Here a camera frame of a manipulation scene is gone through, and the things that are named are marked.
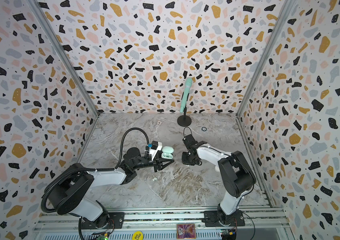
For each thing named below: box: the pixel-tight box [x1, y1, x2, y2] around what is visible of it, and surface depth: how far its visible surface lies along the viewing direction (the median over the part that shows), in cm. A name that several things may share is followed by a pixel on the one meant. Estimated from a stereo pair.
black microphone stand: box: [177, 106, 192, 127], surface depth 119 cm
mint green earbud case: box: [161, 146, 174, 159], surface depth 76 cm
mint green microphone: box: [180, 77, 193, 113], surface depth 97 cm
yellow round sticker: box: [132, 230, 144, 240], surface depth 71 cm
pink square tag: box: [176, 223, 196, 240], surface depth 71 cm
